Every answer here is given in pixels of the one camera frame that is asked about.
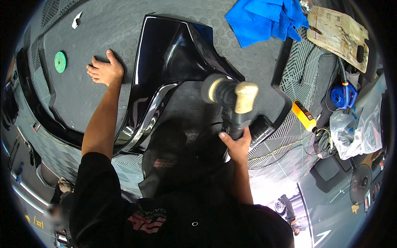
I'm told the black polishing machine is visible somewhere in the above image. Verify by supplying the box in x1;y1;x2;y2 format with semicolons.
201;73;259;141

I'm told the blue microfibre cloth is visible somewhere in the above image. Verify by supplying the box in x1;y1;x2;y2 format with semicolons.
225;0;310;49

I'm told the yellow cable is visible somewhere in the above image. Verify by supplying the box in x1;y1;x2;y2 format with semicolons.
248;133;314;162

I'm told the green round disc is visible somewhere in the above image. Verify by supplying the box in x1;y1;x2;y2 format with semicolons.
54;51;67;74

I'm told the white tape scrap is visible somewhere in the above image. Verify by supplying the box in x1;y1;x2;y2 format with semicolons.
72;11;83;30

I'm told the black curved trim strip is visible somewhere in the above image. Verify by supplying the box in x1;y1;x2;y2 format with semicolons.
16;48;85;150

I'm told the person's body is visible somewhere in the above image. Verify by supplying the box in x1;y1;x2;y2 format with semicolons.
69;118;295;248

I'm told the yellow bottle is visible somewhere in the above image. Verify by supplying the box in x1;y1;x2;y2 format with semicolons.
292;100;318;132

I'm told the person's right hand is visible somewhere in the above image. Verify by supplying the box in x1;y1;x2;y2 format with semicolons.
218;126;252;164

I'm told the black standing fan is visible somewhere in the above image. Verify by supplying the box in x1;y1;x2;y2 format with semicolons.
349;164;373;205

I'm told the stained brown paper bag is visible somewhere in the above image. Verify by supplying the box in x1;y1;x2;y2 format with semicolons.
306;6;370;74

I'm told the blue handheld blower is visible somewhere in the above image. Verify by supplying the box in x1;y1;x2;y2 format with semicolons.
330;57;358;110

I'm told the clear plastic bag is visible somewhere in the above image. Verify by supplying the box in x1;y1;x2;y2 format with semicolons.
329;101;383;160

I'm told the person's left hand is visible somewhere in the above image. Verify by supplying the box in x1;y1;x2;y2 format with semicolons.
86;49;125;87

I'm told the glossy black car body panel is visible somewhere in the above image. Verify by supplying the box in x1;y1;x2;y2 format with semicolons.
114;14;245;154

